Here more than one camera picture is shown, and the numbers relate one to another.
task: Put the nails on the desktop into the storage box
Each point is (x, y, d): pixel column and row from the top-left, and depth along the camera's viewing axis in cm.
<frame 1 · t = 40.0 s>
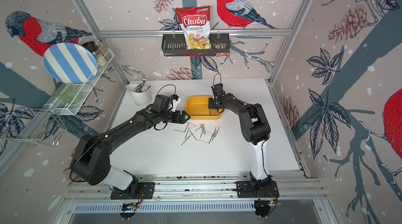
left hand: (186, 113, 86), fingers open
right hand: (210, 103, 103), fingers closed
yellow plastic storage box: (197, 107, 106), point 2 cm above the table
white utensil holder cup: (143, 98, 106), point 6 cm above the table
steel nail far left: (178, 130, 97), on the table
steel nail lower left: (185, 140, 92), on the table

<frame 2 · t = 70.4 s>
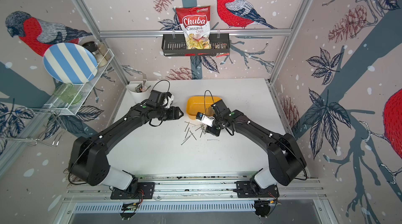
left hand: (180, 111, 85), fingers open
right hand: (208, 125, 86), fingers open
the named things where they were.

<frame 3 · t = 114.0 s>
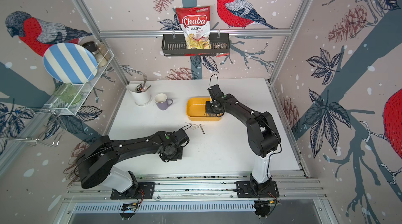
left hand: (179, 157, 84), fingers closed
right hand: (207, 108, 95), fingers open
purple grey mug: (162, 102, 99), point 10 cm above the table
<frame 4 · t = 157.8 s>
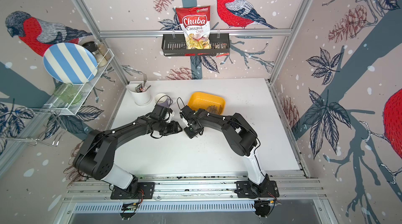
left hand: (181, 127, 89), fingers open
right hand: (192, 134, 94), fingers open
